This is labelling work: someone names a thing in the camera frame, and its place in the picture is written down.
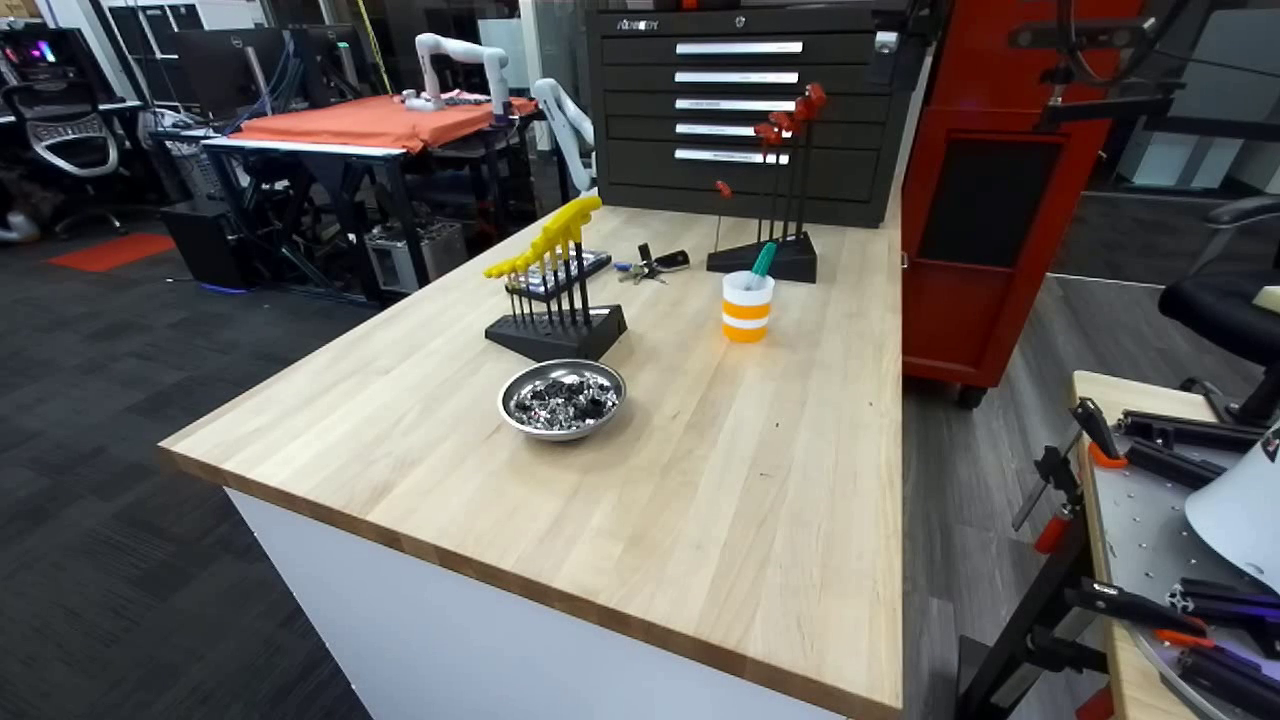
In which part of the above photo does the orange floor mat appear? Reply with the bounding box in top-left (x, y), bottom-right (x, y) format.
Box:
top-left (46, 227), bottom-right (179, 282)

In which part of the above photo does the round metal bowl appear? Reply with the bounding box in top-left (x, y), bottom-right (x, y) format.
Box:
top-left (496, 358), bottom-right (634, 448)

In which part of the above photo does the table with orange cloth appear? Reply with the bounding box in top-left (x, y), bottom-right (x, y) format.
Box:
top-left (196, 87), bottom-right (544, 163)

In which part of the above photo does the black stand of red keys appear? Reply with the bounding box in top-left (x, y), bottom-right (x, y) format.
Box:
top-left (706, 234), bottom-right (822, 290)

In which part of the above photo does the small wooden side table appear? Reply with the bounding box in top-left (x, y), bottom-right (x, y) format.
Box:
top-left (1069, 367), bottom-right (1280, 720)

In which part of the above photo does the black car key fob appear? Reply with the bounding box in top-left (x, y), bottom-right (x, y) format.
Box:
top-left (636, 242), bottom-right (696, 276)

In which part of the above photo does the red metal cabinet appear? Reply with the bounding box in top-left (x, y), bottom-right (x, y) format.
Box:
top-left (901, 0), bottom-right (1154, 401)

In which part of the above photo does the black clamp with orange pad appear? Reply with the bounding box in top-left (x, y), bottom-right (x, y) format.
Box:
top-left (1065, 391), bottom-right (1136, 472)

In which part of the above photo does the black padded chair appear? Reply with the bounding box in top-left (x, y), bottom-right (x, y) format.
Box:
top-left (1158, 198), bottom-right (1280, 434)

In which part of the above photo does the black drawer tool chest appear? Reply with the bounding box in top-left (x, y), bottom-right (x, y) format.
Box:
top-left (583, 3), bottom-right (935, 234)

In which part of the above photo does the black stand of yellow keys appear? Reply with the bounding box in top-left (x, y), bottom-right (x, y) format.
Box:
top-left (480, 246), bottom-right (634, 363)

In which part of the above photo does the yellow T-handle hex key set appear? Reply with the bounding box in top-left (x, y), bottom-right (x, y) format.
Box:
top-left (480, 189), bottom-right (610, 334)

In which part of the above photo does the black mesh office chair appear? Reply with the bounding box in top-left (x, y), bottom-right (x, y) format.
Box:
top-left (4, 59), bottom-right (130, 184)

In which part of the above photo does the white cone-shaped robot base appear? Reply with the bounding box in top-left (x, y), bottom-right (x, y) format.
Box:
top-left (1182, 424), bottom-right (1280, 600)

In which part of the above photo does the white and orange mug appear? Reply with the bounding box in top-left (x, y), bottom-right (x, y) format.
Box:
top-left (721, 267), bottom-right (780, 350)

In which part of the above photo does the long black bar clamp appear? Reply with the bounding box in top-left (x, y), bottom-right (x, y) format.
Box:
top-left (1115, 410), bottom-right (1264, 494)

